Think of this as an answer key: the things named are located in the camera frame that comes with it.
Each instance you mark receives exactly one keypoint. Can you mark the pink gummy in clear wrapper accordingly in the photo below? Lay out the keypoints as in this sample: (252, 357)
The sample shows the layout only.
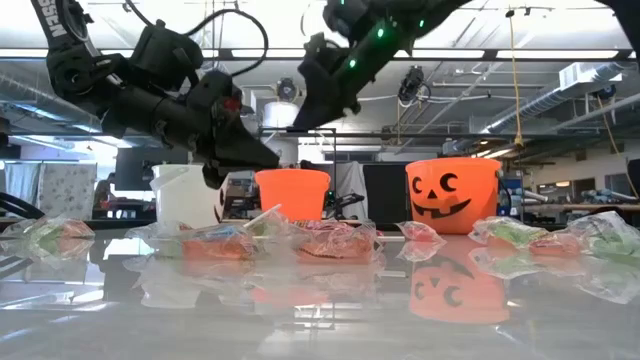
(330, 229)

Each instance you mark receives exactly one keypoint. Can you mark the small black background robot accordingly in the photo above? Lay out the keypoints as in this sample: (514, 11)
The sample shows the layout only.
(345, 202)

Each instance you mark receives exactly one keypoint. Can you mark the white cylindrical tank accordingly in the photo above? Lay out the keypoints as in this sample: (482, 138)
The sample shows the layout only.
(280, 115)

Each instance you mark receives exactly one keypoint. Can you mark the patterned grey curtain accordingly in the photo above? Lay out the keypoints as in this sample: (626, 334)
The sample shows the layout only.
(65, 190)

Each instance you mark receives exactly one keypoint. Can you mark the dark wall monitor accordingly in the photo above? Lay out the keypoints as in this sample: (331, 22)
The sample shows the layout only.
(132, 170)

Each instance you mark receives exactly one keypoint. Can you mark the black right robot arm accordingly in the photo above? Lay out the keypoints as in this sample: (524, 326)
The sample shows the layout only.
(400, 37)

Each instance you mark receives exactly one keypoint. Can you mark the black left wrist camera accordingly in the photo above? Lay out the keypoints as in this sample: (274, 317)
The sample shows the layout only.
(165, 50)

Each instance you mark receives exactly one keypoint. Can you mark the silver ventilation duct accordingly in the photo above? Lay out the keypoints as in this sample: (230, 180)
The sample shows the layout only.
(20, 95)
(545, 95)

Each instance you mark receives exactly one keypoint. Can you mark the blue lollipop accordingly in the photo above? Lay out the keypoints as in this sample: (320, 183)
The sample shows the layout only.
(222, 231)

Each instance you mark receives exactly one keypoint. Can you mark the black ceiling device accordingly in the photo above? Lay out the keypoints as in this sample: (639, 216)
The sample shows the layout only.
(411, 82)

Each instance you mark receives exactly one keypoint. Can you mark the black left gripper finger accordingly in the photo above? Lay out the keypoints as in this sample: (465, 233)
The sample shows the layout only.
(215, 177)
(245, 147)

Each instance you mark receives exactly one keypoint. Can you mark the ceiling light rail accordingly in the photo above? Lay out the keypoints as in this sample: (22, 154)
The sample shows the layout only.
(440, 53)

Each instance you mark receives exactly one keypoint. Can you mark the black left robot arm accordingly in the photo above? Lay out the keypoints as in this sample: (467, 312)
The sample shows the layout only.
(75, 75)

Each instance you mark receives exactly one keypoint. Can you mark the orange angry-face pumpkin bucket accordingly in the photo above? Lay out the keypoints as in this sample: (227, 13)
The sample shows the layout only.
(292, 195)

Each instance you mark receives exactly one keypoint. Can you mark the orange smiling pumpkin bucket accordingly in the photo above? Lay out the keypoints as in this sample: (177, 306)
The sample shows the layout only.
(452, 195)

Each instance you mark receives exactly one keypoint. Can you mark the green gummy in clear wrapper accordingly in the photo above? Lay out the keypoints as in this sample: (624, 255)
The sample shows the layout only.
(507, 232)
(267, 230)
(45, 237)
(607, 232)

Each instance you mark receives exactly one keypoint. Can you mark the orange gummy in clear wrapper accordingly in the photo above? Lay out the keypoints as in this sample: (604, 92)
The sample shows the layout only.
(335, 247)
(555, 243)
(75, 231)
(220, 245)

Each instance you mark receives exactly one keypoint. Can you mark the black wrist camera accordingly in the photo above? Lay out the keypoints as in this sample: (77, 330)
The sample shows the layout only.
(165, 50)
(345, 15)

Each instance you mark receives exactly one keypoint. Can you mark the black ceiling camera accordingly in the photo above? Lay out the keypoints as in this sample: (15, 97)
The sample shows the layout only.
(287, 90)

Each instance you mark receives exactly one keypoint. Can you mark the white plastic bucket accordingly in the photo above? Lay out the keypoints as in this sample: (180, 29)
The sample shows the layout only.
(185, 200)

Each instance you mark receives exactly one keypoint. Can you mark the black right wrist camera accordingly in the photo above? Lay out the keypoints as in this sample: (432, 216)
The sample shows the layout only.
(345, 15)

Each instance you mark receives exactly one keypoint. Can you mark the wooden workbench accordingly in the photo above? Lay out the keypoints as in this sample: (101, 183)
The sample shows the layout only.
(575, 206)

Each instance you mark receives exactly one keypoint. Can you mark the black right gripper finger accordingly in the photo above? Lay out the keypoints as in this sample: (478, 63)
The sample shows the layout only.
(320, 115)

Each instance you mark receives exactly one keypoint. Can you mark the red gummy in clear wrapper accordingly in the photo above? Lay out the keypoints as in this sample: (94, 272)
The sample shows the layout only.
(420, 232)

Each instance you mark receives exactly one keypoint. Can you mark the white hanging cloth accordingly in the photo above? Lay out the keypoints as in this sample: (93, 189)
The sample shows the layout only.
(350, 187)

